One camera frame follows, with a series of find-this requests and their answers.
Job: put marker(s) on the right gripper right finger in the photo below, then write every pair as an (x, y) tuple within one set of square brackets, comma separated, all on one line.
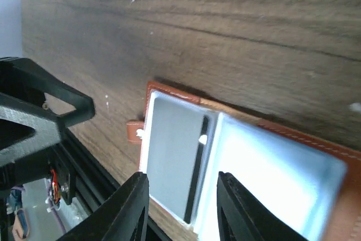
[(241, 216)]

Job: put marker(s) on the black aluminium frame rail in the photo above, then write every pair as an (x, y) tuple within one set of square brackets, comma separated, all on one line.
[(77, 175)]

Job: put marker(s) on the brown leather card holder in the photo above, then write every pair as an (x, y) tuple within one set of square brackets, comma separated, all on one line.
[(310, 184)]

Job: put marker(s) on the black VIP card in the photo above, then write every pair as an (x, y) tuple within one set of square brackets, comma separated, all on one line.
[(202, 139)]

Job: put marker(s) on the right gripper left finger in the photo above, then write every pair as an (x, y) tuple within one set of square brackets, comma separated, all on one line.
[(123, 216)]

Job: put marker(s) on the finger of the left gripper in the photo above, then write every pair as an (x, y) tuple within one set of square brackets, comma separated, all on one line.
[(26, 129), (25, 80)]

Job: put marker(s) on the grey card in holder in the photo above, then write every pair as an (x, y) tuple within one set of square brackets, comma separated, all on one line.
[(173, 148)]

